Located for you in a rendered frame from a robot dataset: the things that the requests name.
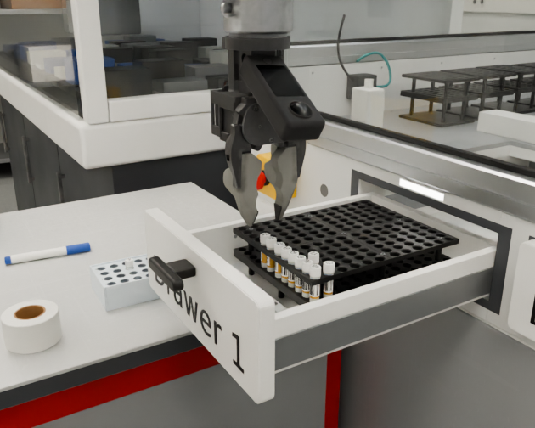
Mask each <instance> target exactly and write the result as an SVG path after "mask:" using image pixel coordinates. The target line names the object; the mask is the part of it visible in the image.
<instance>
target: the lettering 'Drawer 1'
mask: <svg viewBox="0 0 535 428"><path fill-rule="evenodd" d="M155 281H156V282H157V283H158V284H159V285H161V286H162V285H164V282H163V281H162V282H160V281H159V280H158V279H157V275H155ZM183 292H184V298H185V303H186V309H187V314H188V315H189V314H190V303H191V308H192V314H193V320H194V321H195V322H196V315H197V306H198V303H197V302H196V303H195V308H194V309H193V302H192V297H191V296H190V297H189V308H188V303H187V297H186V292H185V291H183ZM176 293H177V294H178V295H179V296H180V301H179V302H178V301H177V298H176ZM174 299H175V302H176V303H177V304H178V305H180V307H181V308H183V307H182V293H181V291H179V292H178V291H177V292H174ZM203 313H204V314H205V315H206V316H207V319H208V323H207V322H206V321H205V320H204V319H203V318H202V316H203ZM203 322H204V323H205V324H206V325H207V326H208V327H209V328H211V321H210V318H209V316H208V314H207V312H206V311H205V310H201V311H200V323H201V326H202V329H203V330H204V332H205V334H206V335H207V336H208V337H211V334H209V333H207V332H206V330H205V328H204V325H203ZM217 328H219V329H220V330H221V331H222V327H221V326H220V325H219V324H217V322H216V321H215V320H214V340H215V344H217ZM232 337H234V338H235V339H236V345H237V362H236V361H235V360H234V359H233V363H234V364H235V365H236V366H237V368H238V369H239V370H240V371H241V372H242V373H244V370H243V369H242V368H241V367H240V366H239V337H238V336H237V335H236V334H235V333H234V332H232Z"/></svg>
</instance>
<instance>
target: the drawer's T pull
mask: <svg viewBox="0 0 535 428"><path fill-rule="evenodd" d="M149 267H150V268H151V270H152V271H153V272H154V273H155V274H156V275H157V276H158V277H159V278H160V279H161V280H162V281H163V282H164V283H165V284H166V285H167V286H168V287H169V288H170V289H171V290H172V291H173V292H177V291H180V290H182V289H183V287H184V284H183V279H187V278H191V277H194V276H195V267H194V265H192V264H191V263H190V262H189V261H188V260H187V259H182V260H177V261H174V262H168V263H165V262H163V261H162V260H161V259H160V258H159V257H158V256H152V257H151V258H150V259H149Z"/></svg>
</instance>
